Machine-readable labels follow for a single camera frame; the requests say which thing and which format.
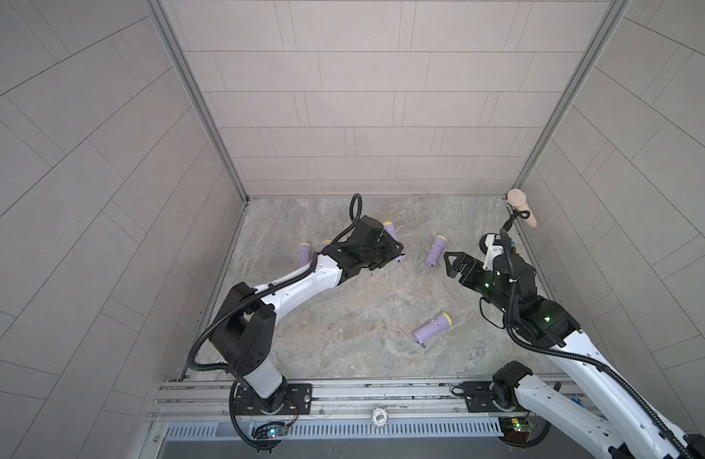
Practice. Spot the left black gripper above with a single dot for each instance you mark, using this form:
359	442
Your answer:
385	241

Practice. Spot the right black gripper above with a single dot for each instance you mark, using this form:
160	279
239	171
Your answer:
463	263

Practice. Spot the purple flashlight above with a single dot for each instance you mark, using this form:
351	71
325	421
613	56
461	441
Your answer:
304	254
391	229
436	251
442	322

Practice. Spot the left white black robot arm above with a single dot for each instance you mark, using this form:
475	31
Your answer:
239	339

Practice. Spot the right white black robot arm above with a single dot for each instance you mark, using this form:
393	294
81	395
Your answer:
626	425

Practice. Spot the right circuit board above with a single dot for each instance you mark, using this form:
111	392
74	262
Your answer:
518	431

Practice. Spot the left green circuit board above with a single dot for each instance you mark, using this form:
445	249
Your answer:
271	431

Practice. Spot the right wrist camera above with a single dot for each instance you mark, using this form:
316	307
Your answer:
492	245

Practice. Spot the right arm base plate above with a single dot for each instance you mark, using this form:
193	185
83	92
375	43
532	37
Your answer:
492	397

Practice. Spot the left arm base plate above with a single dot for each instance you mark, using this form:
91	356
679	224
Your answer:
288	399

